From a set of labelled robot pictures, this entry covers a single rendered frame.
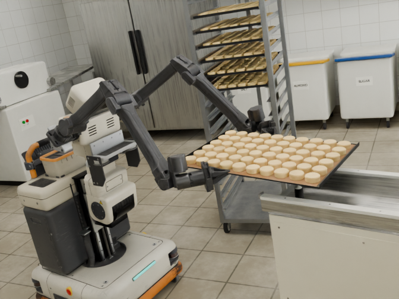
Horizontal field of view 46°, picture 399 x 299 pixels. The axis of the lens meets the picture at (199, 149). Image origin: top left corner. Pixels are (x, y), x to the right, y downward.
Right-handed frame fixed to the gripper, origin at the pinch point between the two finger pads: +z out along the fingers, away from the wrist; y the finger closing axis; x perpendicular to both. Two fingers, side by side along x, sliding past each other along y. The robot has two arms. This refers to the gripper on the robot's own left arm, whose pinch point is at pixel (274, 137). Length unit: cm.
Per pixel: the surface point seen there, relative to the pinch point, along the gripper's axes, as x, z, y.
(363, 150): -141, -193, 104
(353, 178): -20.5, 30.3, 11.7
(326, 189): -10.4, 27.9, 15.2
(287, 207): 9.9, 40.6, 12.1
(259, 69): -22, -87, -12
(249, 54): -17, -90, -21
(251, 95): -73, -314, 62
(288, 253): 11, 41, 31
